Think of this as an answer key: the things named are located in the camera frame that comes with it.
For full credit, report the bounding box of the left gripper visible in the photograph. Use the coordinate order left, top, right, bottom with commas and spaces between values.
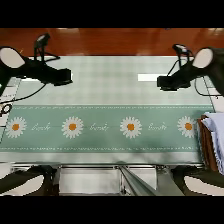
49, 67, 74, 87

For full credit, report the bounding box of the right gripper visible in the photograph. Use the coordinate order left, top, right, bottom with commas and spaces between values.
156, 75, 183, 92

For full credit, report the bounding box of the brown garment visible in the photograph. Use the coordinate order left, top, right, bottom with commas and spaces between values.
197, 114, 222, 174

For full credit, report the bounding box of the black cable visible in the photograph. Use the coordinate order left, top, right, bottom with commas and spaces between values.
193, 75, 215, 99
0, 82, 48, 104

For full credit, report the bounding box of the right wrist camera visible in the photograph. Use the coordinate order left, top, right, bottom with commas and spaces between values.
171, 42, 195, 68

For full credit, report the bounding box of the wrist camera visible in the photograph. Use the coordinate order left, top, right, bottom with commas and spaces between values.
32, 32, 62, 63
171, 42, 195, 68

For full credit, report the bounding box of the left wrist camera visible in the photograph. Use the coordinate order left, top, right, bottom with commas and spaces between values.
32, 32, 62, 63

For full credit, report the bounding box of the silver frame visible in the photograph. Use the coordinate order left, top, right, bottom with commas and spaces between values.
0, 161, 224, 197

